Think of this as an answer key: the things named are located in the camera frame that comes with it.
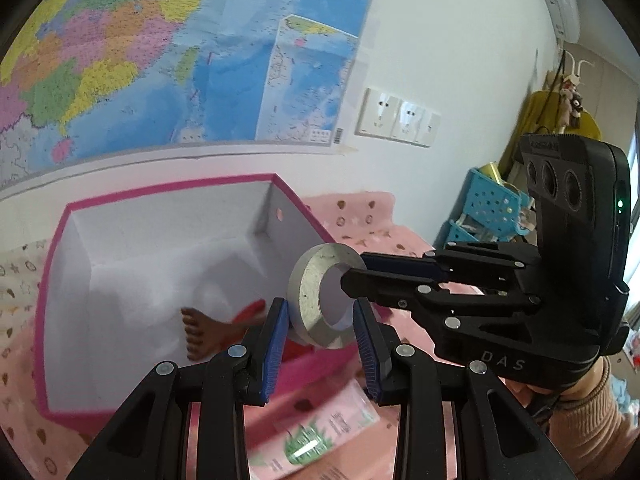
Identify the yellow garment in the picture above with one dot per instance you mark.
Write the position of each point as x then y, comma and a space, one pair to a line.
532, 120

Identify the white wall switch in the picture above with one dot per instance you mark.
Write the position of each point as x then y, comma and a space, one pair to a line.
430, 129

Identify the wall map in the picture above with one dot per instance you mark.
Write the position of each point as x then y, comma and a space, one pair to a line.
150, 60

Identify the white wall socket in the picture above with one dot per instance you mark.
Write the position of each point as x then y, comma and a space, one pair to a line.
377, 112
409, 121

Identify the blue perforated basket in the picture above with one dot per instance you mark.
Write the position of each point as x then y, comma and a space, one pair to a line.
487, 205

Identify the pink printed blanket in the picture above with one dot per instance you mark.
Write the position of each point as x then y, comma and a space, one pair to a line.
25, 340

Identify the brown foot-shaped massager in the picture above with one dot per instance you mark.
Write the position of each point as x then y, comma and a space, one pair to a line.
200, 335

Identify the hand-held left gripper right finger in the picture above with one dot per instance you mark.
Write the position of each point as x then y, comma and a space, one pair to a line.
367, 355

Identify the hanging plush toy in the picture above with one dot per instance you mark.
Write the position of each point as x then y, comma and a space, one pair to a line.
571, 102

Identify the pink cardboard box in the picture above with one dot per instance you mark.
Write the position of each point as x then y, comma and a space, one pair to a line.
150, 240

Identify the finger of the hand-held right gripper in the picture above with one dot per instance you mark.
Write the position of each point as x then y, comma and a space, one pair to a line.
390, 287
400, 262

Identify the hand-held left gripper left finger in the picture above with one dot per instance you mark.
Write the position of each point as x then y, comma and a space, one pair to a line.
274, 345

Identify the white coat rack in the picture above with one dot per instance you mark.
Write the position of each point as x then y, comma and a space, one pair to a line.
580, 67

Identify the grey tape roll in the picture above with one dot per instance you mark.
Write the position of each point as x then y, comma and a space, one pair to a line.
305, 285

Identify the person's right forearm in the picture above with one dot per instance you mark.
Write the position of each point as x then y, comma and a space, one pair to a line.
595, 425

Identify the pink cream tube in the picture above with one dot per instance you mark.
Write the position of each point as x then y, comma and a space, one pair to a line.
320, 425

